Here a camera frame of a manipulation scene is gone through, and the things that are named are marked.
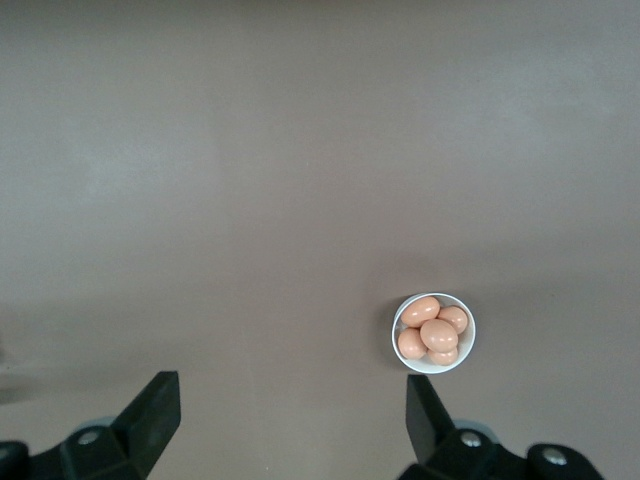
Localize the brown egg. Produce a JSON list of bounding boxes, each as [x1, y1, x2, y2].
[[400, 296, 442, 327], [427, 345, 459, 367], [397, 327, 428, 360], [437, 305, 470, 335], [419, 318, 459, 352]]

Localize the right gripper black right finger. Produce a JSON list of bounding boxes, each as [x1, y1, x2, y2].
[[399, 374, 606, 480]]

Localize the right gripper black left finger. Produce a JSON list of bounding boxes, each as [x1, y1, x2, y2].
[[0, 370, 181, 480]]

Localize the white round bowl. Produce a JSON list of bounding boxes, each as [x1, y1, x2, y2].
[[391, 292, 477, 375]]

